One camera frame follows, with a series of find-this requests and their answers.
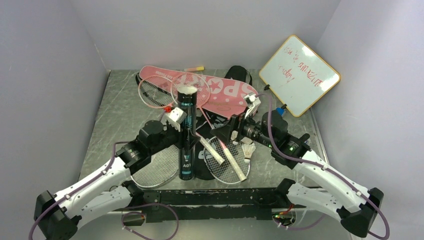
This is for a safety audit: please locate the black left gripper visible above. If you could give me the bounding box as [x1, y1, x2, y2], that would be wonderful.
[148, 121, 200, 155]

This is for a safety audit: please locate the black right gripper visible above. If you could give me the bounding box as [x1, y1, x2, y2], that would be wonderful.
[210, 106, 276, 149]

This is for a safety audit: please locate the white shuttlecock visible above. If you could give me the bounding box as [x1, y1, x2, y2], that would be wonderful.
[241, 143, 256, 164]
[230, 130, 239, 145]
[240, 137, 254, 145]

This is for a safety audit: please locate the black shuttlecock tube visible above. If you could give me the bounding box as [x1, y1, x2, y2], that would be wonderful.
[177, 85, 198, 181]

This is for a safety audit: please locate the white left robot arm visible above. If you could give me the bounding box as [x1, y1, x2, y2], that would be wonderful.
[27, 120, 200, 240]

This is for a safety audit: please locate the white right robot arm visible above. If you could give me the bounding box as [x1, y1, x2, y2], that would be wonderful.
[211, 110, 390, 240]

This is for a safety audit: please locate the black racket bag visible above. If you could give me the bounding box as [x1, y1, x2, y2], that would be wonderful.
[190, 65, 253, 181]

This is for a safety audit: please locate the white racket left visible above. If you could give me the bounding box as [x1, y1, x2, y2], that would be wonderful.
[131, 145, 179, 189]

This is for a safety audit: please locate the white racket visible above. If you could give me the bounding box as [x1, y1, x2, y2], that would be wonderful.
[195, 124, 251, 185]
[131, 145, 179, 189]

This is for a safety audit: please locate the white racket right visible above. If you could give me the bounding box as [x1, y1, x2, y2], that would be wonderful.
[195, 124, 251, 185]

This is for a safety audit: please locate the pink racket right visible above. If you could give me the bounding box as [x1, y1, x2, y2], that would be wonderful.
[170, 72, 247, 182]

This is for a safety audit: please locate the pink racket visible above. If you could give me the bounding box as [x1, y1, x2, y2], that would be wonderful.
[170, 72, 247, 182]
[138, 75, 178, 121]

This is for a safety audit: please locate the pink racket left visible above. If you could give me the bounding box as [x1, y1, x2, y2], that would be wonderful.
[138, 75, 178, 121]

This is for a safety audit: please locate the pink racket bag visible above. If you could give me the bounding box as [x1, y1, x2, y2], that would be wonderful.
[139, 65, 258, 119]

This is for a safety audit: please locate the yellow pink marker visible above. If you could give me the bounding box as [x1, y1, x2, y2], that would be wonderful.
[184, 66, 205, 73]

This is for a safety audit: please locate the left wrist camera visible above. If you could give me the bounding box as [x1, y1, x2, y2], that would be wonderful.
[165, 107, 187, 132]

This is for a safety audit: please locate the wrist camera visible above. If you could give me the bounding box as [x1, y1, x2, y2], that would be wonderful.
[243, 92, 261, 118]
[165, 107, 187, 132]

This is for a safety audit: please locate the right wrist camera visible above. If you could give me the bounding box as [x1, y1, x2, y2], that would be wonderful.
[243, 92, 261, 118]

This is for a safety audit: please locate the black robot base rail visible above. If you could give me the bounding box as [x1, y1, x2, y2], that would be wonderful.
[124, 187, 291, 223]

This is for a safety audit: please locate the whiteboard with yellow frame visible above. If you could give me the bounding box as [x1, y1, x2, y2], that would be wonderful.
[259, 35, 341, 117]

